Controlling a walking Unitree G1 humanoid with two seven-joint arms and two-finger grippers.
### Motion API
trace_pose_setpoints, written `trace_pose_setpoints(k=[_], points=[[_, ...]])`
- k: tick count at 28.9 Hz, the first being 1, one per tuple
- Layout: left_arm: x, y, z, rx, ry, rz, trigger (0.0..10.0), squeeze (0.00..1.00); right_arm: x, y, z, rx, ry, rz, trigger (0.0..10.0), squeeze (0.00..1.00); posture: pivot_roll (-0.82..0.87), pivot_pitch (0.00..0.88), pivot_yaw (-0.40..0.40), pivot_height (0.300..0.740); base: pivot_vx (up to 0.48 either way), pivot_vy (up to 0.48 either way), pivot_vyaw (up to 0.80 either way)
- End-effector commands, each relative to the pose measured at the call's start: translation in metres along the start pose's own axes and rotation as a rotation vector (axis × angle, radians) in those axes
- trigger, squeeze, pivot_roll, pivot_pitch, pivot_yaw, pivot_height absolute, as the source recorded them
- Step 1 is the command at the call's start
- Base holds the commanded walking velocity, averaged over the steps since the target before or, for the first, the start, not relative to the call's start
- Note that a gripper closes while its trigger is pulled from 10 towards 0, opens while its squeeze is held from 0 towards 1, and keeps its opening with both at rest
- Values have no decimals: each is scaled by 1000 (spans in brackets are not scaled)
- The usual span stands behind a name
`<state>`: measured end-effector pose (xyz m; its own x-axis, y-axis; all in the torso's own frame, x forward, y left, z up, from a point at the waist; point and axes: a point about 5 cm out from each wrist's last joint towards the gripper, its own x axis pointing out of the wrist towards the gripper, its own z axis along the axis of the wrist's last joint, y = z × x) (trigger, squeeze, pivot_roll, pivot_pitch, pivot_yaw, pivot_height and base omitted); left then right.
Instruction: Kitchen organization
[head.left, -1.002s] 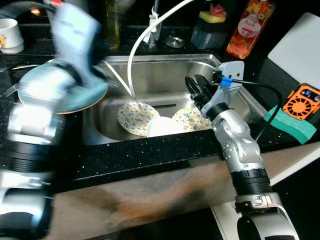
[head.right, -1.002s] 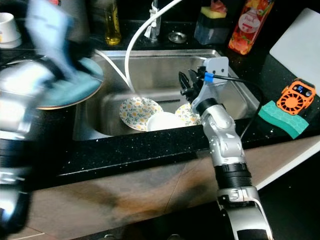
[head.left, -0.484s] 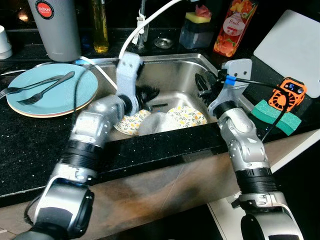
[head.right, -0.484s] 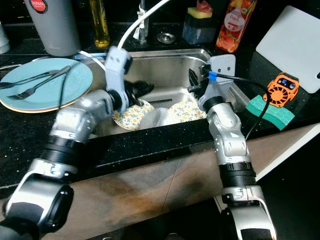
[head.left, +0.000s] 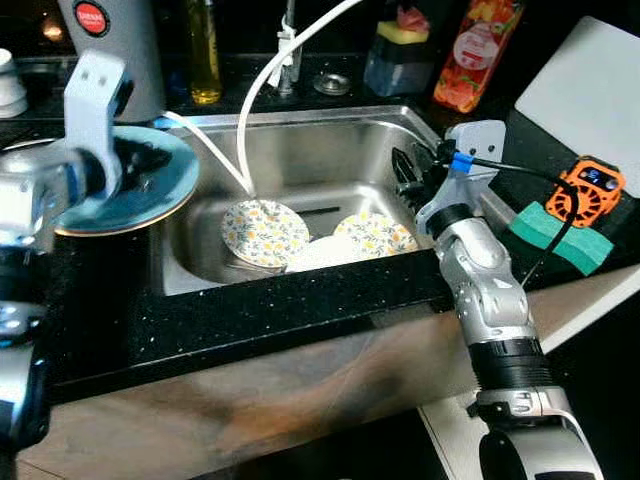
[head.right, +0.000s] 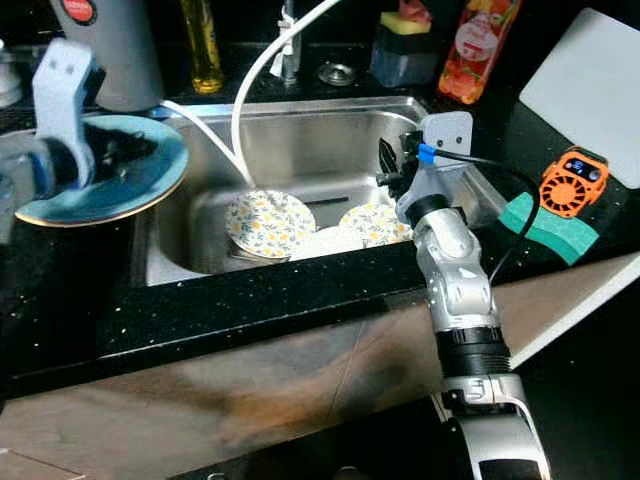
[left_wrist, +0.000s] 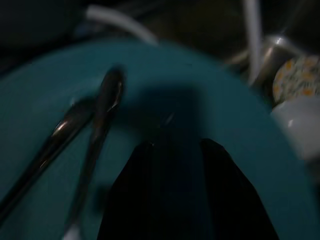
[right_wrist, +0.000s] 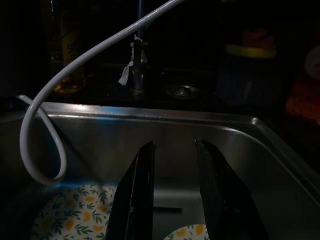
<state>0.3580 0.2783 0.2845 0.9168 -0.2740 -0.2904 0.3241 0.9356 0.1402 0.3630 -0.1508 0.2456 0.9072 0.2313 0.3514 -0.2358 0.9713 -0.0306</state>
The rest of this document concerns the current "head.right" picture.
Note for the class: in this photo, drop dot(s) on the dark sponge holder box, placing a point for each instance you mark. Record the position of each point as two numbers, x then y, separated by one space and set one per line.
403 62

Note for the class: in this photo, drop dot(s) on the yellow sponge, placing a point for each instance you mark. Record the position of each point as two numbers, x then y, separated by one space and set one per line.
395 25

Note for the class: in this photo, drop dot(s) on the plain white plate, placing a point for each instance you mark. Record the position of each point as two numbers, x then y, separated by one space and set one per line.
325 245

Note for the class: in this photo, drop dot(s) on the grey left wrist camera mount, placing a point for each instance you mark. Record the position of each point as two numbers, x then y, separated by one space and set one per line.
65 100

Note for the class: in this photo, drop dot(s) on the orange portable fan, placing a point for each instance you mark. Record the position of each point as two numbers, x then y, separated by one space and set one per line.
575 187

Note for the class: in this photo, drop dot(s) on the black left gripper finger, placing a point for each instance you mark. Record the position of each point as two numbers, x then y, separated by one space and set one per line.
145 150

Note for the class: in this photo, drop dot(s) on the stainless steel sink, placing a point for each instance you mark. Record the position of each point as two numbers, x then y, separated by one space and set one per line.
320 140

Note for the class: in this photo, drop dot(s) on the pink scrubber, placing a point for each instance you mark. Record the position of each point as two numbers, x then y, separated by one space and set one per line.
415 10

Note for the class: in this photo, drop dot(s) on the green sponge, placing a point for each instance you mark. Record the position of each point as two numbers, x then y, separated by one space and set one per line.
550 232

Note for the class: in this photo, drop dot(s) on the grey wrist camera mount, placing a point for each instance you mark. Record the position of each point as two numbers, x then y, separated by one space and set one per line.
448 135
65 100

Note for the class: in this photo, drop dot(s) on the grey thermos red label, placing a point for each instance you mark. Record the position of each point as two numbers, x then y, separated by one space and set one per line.
125 55

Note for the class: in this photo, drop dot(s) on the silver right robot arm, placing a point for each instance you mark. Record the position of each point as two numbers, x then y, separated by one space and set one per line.
470 310

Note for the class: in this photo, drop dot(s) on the chrome sink faucet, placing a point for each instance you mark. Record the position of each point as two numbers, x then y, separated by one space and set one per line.
287 50

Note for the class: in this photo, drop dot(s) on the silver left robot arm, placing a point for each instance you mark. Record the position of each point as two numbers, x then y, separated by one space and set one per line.
25 175

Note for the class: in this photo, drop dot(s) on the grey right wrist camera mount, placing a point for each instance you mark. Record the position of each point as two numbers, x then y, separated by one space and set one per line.
448 135

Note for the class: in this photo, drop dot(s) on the blue glazed plate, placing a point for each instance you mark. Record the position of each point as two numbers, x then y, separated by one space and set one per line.
140 195

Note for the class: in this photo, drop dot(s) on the white printed mug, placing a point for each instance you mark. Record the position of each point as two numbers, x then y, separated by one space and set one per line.
8 85

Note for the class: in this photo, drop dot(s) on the floral yellow print plate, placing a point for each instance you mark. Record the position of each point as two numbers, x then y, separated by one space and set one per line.
270 224
378 222

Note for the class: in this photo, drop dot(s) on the round metal countertop cap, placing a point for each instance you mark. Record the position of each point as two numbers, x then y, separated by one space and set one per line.
336 74

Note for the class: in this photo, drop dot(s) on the white cutting board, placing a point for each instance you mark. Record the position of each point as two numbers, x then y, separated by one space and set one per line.
590 90

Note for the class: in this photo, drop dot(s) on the yellow oil glass bottle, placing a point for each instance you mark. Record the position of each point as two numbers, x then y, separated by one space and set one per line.
200 50

